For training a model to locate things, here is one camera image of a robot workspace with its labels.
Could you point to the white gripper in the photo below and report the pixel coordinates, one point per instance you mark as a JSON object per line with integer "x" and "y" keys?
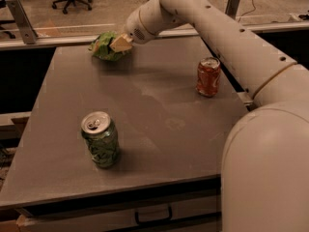
{"x": 134, "y": 28}

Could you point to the green rice chip bag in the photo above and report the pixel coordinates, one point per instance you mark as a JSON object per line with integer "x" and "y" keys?
{"x": 101, "y": 49}

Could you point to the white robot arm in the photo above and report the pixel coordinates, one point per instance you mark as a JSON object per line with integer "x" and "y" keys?
{"x": 265, "y": 162}

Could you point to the orange soda can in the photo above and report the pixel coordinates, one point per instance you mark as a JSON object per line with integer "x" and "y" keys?
{"x": 208, "y": 74}

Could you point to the green soda can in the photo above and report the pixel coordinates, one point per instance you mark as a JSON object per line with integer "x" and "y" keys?
{"x": 101, "y": 136}

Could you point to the grey drawer front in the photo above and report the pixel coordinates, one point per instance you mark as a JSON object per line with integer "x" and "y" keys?
{"x": 193, "y": 215}

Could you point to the metal rail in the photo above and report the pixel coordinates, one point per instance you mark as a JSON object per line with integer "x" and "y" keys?
{"x": 15, "y": 44}

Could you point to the left metal bracket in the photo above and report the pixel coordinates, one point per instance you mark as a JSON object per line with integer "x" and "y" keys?
{"x": 28, "y": 34}

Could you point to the right metal bracket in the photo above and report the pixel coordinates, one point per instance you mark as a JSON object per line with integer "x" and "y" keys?
{"x": 232, "y": 8}

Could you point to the black drawer handle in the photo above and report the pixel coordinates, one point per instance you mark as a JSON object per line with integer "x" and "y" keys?
{"x": 152, "y": 215}

